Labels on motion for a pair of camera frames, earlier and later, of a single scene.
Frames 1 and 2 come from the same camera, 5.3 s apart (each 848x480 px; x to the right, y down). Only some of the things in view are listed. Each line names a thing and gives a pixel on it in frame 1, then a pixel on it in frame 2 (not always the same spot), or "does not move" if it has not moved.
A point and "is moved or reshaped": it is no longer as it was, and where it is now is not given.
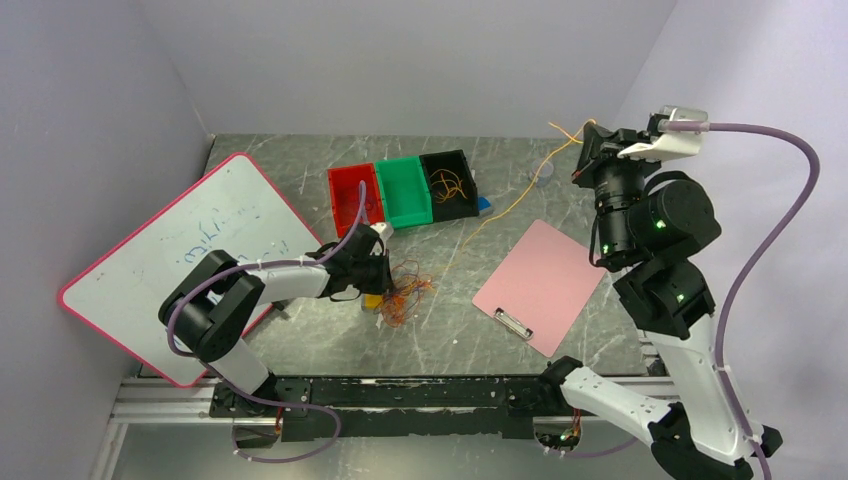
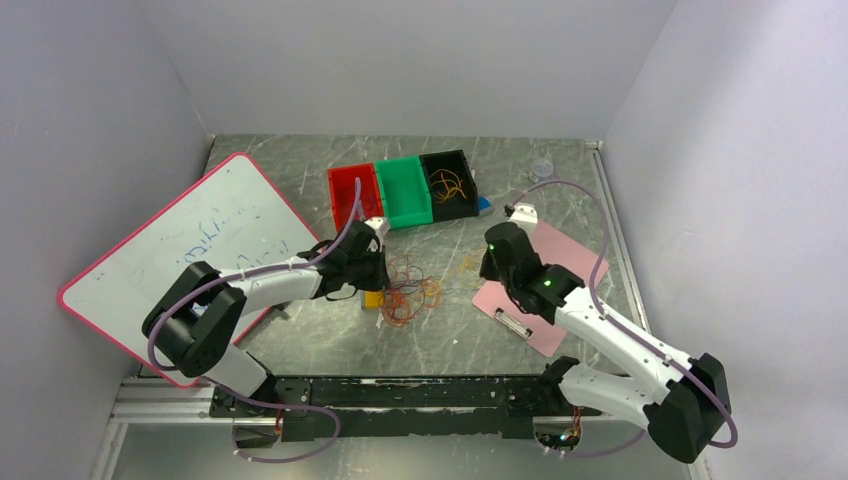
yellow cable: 527,189 to 459,272
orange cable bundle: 404,297 is moved or reshaped
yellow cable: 451,182 does not move
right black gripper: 600,150 to 486,269
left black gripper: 384,282 does not move
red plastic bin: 344,184 does not move
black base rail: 353,407 does not move
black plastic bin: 452,187 does not move
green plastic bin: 405,191 does not move
